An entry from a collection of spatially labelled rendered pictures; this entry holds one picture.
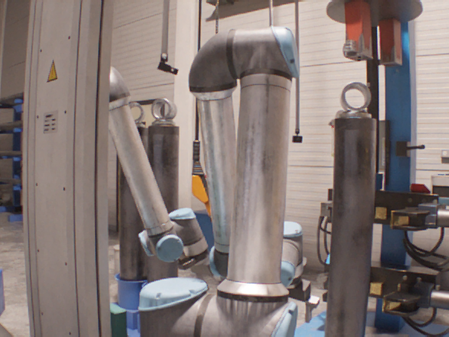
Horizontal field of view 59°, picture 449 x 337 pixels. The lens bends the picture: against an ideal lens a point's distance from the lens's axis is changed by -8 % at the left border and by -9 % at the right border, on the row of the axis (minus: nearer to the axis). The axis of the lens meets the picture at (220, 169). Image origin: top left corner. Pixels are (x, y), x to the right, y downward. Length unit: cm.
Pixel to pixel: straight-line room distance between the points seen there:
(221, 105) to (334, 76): 393
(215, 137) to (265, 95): 19
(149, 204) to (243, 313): 61
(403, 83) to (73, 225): 240
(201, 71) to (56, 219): 47
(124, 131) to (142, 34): 582
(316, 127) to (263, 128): 405
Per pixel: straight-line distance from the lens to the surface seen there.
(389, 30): 277
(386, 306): 248
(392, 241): 295
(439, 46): 460
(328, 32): 504
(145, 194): 135
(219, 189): 107
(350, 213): 210
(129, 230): 311
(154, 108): 293
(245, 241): 86
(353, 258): 214
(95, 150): 89
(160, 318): 91
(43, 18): 115
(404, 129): 289
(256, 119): 88
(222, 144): 103
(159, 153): 282
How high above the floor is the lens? 127
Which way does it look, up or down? 2 degrees down
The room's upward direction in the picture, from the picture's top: 1 degrees clockwise
